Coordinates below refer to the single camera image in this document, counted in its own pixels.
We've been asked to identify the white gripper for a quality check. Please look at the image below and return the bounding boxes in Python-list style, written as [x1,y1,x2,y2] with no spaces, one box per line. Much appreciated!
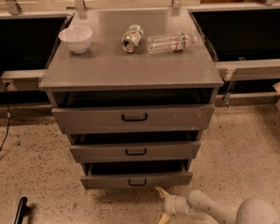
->
[155,187,190,224]

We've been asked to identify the grey bottom drawer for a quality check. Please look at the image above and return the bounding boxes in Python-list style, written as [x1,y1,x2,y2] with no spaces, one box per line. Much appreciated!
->
[81,160,192,189]

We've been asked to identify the grey drawer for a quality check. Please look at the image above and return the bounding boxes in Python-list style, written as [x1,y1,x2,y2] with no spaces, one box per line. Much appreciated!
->
[81,160,192,189]
[52,105,215,134]
[70,141,201,163]

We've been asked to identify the grey middle drawer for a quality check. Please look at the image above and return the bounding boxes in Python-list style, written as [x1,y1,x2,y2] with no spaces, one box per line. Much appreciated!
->
[70,141,201,163]

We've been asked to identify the grey drawer cabinet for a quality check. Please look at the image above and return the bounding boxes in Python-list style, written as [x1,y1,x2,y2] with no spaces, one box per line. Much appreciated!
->
[38,7,224,175]

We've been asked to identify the grey top drawer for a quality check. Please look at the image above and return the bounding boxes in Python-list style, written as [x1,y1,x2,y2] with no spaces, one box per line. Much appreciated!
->
[52,105,215,134]

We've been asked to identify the black bar object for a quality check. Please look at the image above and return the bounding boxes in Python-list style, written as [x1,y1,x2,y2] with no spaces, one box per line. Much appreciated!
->
[13,196,29,224]

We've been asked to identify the clear plastic water bottle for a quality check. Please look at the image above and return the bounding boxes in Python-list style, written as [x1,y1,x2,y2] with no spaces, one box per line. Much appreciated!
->
[147,32,197,54]

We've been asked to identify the crushed soda can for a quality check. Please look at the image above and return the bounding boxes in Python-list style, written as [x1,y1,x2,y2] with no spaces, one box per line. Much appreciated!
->
[121,24,144,53]

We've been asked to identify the white bowl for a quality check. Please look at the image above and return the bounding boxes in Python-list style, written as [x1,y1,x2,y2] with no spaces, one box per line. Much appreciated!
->
[59,25,93,53]

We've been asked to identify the black power cable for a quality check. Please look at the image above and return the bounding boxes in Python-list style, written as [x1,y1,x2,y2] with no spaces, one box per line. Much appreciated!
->
[0,81,12,164]

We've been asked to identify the metal railing post left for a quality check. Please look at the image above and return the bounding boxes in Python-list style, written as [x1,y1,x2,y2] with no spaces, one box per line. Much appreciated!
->
[5,0,21,15]

